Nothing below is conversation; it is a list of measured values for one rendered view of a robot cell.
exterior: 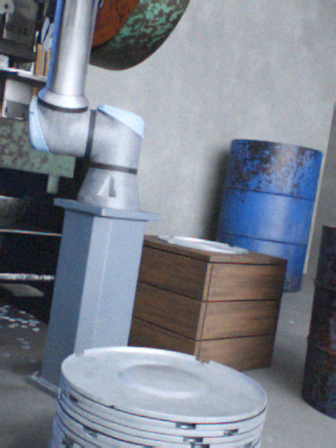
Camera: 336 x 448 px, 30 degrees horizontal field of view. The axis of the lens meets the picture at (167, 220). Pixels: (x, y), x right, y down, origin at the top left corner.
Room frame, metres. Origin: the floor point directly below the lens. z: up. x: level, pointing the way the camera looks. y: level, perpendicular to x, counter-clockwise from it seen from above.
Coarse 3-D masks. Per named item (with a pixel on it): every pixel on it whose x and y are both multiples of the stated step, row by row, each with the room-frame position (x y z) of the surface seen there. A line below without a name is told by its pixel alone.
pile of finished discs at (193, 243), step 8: (168, 240) 1.91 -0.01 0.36; (176, 240) 2.03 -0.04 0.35; (184, 240) 2.06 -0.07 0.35; (192, 240) 2.04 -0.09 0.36; (200, 240) 2.14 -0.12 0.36; (192, 248) 1.86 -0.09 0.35; (200, 248) 1.86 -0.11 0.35; (208, 248) 1.93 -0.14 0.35; (216, 248) 1.95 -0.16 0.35; (224, 248) 2.01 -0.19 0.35; (232, 248) 2.06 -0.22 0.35; (240, 248) 2.06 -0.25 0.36
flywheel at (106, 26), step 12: (108, 0) 2.32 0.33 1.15; (120, 0) 2.26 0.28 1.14; (132, 0) 2.14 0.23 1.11; (96, 12) 2.37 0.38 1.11; (108, 12) 2.31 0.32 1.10; (120, 12) 2.18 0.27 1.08; (96, 24) 2.36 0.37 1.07; (108, 24) 2.23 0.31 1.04; (120, 24) 2.18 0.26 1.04; (96, 36) 2.29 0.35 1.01; (108, 36) 2.23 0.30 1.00; (96, 48) 2.30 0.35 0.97
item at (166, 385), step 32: (96, 352) 0.97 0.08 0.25; (128, 352) 1.00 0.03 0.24; (160, 352) 1.03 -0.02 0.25; (96, 384) 0.82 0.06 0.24; (128, 384) 0.84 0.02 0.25; (160, 384) 0.85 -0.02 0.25; (192, 384) 0.87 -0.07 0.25; (224, 384) 0.91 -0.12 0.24; (256, 384) 0.92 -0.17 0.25; (160, 416) 0.74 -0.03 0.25; (192, 416) 0.76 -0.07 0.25; (224, 416) 0.76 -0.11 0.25
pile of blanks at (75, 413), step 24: (72, 408) 0.79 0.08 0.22; (96, 408) 0.76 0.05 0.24; (264, 408) 0.86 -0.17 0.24; (72, 432) 0.80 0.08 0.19; (96, 432) 0.77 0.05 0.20; (120, 432) 0.76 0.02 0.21; (144, 432) 0.74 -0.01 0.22; (168, 432) 0.74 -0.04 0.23; (192, 432) 0.74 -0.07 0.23; (216, 432) 0.75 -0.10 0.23; (240, 432) 0.78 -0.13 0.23
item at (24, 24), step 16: (0, 0) 1.99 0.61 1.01; (16, 0) 2.03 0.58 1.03; (32, 0) 2.07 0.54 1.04; (0, 16) 2.00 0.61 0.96; (16, 16) 2.01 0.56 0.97; (32, 16) 2.07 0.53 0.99; (0, 32) 2.00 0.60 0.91; (16, 32) 2.01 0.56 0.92; (32, 32) 2.04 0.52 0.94; (32, 48) 2.08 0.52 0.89
